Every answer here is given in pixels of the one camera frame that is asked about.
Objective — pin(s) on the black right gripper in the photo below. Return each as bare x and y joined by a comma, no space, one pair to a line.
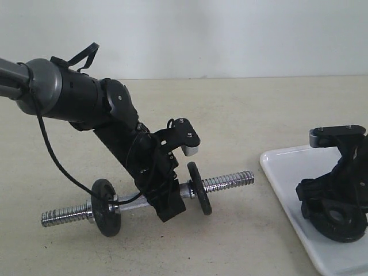
339,196

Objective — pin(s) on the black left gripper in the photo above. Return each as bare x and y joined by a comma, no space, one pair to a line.
152,167

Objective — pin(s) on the black weight plate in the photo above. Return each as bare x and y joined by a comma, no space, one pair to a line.
199,189
108,222
341,234

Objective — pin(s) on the chrome spinlock nut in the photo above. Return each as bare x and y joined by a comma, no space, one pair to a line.
89,212

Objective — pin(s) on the chrome dumbbell bar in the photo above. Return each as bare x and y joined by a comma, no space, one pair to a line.
219,183

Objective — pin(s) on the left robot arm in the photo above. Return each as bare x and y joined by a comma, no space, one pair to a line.
60,89

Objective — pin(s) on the white rectangular tray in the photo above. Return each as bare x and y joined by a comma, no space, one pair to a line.
284,169

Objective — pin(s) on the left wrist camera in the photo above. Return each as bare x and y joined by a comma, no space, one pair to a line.
180,134

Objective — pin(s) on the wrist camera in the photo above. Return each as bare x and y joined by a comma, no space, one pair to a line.
180,134
336,136

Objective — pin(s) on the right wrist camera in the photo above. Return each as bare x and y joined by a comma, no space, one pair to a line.
336,136

